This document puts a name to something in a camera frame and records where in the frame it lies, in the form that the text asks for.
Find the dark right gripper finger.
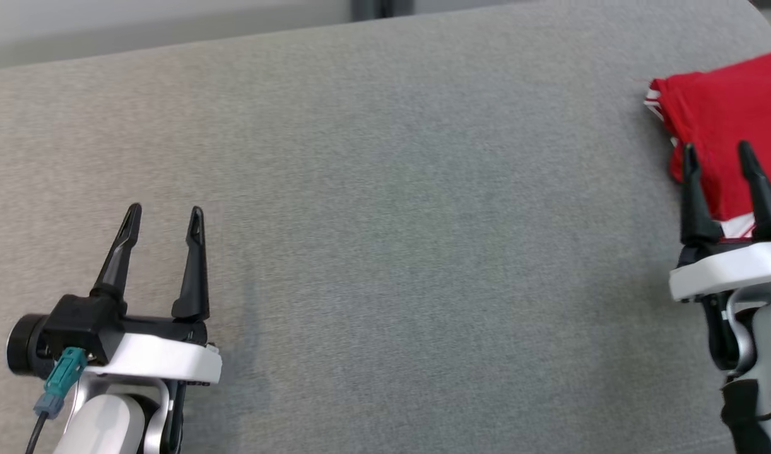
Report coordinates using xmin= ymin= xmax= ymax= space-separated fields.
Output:
xmin=737 ymin=140 xmax=771 ymax=243
xmin=680 ymin=143 xmax=726 ymax=248

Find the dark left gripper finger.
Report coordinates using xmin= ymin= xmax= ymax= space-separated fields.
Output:
xmin=90 ymin=203 xmax=143 ymax=303
xmin=171 ymin=206 xmax=211 ymax=322

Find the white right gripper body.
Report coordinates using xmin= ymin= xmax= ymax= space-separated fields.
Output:
xmin=668 ymin=240 xmax=771 ymax=374

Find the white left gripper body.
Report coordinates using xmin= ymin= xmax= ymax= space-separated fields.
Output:
xmin=100 ymin=314 xmax=223 ymax=454

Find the red jersey with white sleeves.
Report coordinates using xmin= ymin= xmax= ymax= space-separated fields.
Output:
xmin=649 ymin=47 xmax=771 ymax=241

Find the black cable with teal plug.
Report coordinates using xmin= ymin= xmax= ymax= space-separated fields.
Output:
xmin=23 ymin=346 xmax=89 ymax=454

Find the grey metal stand post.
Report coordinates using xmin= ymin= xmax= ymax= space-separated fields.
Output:
xmin=350 ymin=0 xmax=415 ymax=23

